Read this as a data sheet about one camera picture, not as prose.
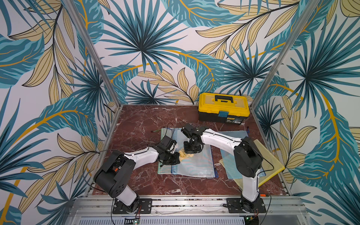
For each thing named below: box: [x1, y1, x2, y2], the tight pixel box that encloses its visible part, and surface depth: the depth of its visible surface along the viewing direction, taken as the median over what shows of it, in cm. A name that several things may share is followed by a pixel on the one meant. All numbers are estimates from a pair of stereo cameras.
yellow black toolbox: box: [197, 92, 251, 125], surface depth 100 cm
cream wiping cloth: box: [178, 147, 195, 162], surface depth 85 cm
